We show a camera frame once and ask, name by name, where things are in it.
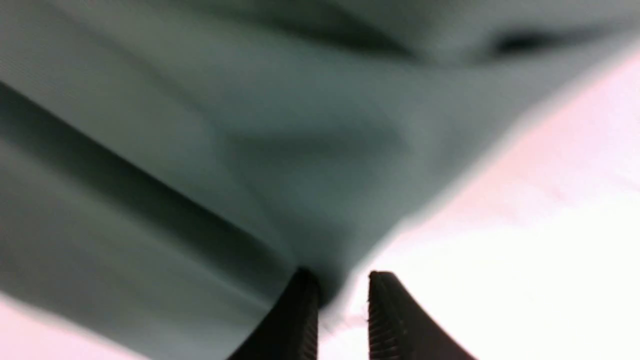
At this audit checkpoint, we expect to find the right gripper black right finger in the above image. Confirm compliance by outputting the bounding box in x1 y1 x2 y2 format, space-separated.
368 271 474 360

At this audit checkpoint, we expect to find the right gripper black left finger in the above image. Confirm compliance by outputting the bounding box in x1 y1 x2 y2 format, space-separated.
229 268 321 360

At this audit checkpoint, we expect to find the green long-sleeve top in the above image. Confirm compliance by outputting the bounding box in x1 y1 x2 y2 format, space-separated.
1 0 639 360

